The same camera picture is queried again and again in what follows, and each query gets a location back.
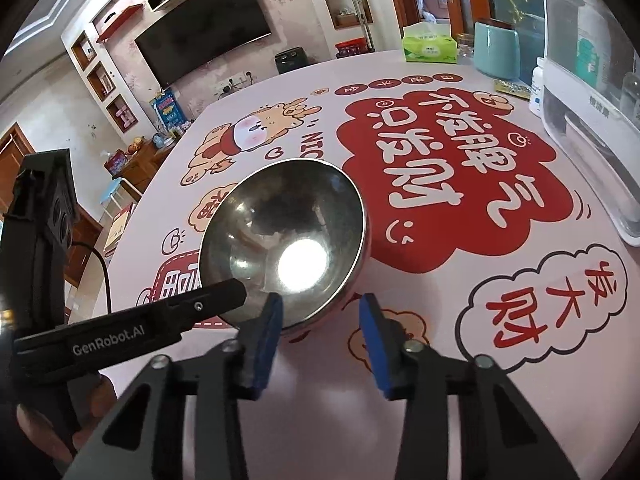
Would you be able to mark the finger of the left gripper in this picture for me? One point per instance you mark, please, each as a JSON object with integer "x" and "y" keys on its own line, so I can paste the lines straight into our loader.
{"x": 190, "y": 308}

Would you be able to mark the white medicine bottle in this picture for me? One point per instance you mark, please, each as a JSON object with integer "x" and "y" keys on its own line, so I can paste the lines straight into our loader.
{"x": 536, "y": 95}

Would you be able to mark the blue snack box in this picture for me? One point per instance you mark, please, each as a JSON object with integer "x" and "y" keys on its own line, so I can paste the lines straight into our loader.
{"x": 169, "y": 112}

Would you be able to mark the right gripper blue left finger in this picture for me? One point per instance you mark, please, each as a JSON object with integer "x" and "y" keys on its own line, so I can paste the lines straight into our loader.
{"x": 259, "y": 339}

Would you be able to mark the wooden tv cabinet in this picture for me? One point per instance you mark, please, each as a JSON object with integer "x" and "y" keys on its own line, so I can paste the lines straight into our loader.
{"x": 140, "y": 168}

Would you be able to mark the black wall television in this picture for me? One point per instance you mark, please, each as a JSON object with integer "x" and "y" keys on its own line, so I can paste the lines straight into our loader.
{"x": 196, "y": 32}

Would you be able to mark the green tissue box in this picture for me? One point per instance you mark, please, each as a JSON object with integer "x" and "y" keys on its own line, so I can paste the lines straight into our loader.
{"x": 426, "y": 42}

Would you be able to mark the light blue round stool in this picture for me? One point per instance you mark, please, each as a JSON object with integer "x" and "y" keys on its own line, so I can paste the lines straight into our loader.
{"x": 114, "y": 193}

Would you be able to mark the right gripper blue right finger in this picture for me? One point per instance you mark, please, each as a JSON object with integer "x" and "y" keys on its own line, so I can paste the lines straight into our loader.
{"x": 384, "y": 339}

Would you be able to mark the white wall shelf unit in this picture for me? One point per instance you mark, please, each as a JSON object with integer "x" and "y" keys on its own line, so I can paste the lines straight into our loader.
{"x": 106, "y": 85}

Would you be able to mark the pink printed tablecloth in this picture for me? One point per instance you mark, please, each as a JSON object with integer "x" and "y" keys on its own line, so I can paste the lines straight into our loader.
{"x": 484, "y": 236}

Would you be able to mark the teal ceramic jar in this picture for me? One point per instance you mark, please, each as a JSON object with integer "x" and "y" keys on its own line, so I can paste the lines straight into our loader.
{"x": 497, "y": 52}

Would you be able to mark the white countertop sterilizer appliance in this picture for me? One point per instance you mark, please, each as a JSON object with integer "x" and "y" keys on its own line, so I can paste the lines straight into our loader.
{"x": 591, "y": 103}

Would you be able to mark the large stainless steel bowl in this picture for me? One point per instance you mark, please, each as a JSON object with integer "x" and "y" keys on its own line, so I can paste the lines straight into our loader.
{"x": 299, "y": 228}

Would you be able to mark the brown wooden door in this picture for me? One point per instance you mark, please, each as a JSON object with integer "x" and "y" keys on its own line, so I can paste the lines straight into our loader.
{"x": 38, "y": 200}

